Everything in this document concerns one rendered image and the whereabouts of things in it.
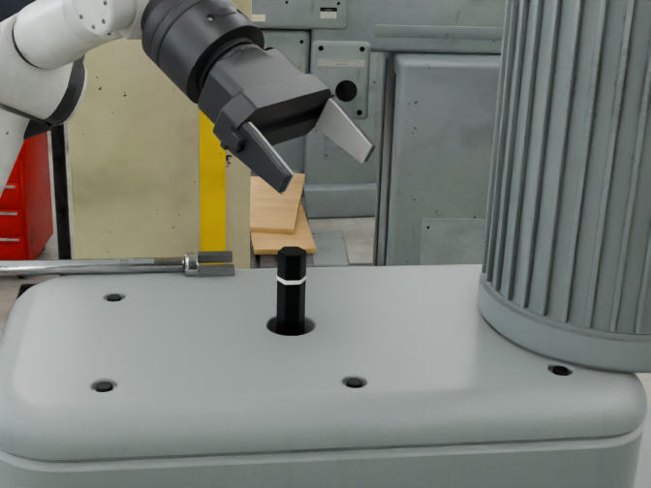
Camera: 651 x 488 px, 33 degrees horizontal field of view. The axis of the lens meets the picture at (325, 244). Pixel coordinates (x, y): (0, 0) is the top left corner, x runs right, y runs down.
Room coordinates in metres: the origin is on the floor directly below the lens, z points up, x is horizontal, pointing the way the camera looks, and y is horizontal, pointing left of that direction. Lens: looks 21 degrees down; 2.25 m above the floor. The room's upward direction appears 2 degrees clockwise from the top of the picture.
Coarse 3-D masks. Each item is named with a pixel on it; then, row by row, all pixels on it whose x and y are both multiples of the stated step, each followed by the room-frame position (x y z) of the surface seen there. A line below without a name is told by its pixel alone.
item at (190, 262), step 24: (0, 264) 0.83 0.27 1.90; (24, 264) 0.83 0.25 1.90; (48, 264) 0.83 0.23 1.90; (72, 264) 0.83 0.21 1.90; (96, 264) 0.83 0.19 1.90; (120, 264) 0.83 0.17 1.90; (144, 264) 0.84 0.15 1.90; (168, 264) 0.84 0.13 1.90; (192, 264) 0.84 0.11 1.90; (216, 264) 0.84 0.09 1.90
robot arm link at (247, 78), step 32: (224, 0) 0.97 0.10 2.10; (192, 32) 0.93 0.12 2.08; (224, 32) 0.93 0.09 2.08; (256, 32) 0.96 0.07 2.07; (160, 64) 0.95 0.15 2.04; (192, 64) 0.92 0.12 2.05; (224, 64) 0.91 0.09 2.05; (256, 64) 0.93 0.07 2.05; (288, 64) 0.95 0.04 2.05; (192, 96) 0.94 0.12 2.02; (224, 96) 0.89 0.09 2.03; (256, 96) 0.88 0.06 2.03; (288, 96) 0.90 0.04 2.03; (320, 96) 0.93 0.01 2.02; (224, 128) 0.87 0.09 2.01; (288, 128) 0.92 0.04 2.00
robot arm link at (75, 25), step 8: (64, 0) 1.07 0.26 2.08; (64, 8) 1.06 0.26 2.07; (72, 8) 1.05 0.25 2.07; (64, 16) 1.06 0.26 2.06; (72, 16) 1.05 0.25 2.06; (72, 24) 1.06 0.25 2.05; (80, 24) 1.05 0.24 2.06; (72, 32) 1.06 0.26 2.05; (80, 32) 1.06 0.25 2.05; (88, 32) 1.05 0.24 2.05; (112, 32) 1.07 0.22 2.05; (88, 40) 1.06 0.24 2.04; (96, 40) 1.06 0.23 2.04; (104, 40) 1.06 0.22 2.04; (112, 40) 1.08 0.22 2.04
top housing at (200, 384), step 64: (64, 320) 0.74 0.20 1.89; (128, 320) 0.74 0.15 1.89; (192, 320) 0.75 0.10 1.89; (256, 320) 0.75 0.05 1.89; (320, 320) 0.75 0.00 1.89; (384, 320) 0.76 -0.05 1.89; (448, 320) 0.76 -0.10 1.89; (0, 384) 0.64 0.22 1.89; (64, 384) 0.64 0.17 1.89; (128, 384) 0.64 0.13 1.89; (192, 384) 0.65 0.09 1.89; (256, 384) 0.65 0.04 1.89; (320, 384) 0.65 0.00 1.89; (384, 384) 0.66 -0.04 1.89; (448, 384) 0.66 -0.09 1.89; (512, 384) 0.66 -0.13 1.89; (576, 384) 0.67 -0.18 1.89; (640, 384) 0.68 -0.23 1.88; (0, 448) 0.61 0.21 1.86; (64, 448) 0.60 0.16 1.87; (128, 448) 0.60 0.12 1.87; (192, 448) 0.61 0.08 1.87; (256, 448) 0.61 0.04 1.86; (320, 448) 0.62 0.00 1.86; (384, 448) 0.63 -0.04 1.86; (448, 448) 0.63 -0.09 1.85; (512, 448) 0.64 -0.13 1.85; (576, 448) 0.65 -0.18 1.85
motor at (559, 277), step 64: (512, 0) 0.77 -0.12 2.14; (576, 0) 0.71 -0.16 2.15; (640, 0) 0.69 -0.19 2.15; (512, 64) 0.77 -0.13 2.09; (576, 64) 0.71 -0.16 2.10; (640, 64) 0.69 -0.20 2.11; (512, 128) 0.75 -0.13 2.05; (576, 128) 0.71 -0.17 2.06; (640, 128) 0.69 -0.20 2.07; (512, 192) 0.75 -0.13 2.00; (576, 192) 0.70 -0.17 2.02; (640, 192) 0.69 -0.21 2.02; (512, 256) 0.73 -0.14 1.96; (576, 256) 0.70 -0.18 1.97; (640, 256) 0.69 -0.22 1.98; (512, 320) 0.73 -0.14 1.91; (576, 320) 0.70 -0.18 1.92; (640, 320) 0.68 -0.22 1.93
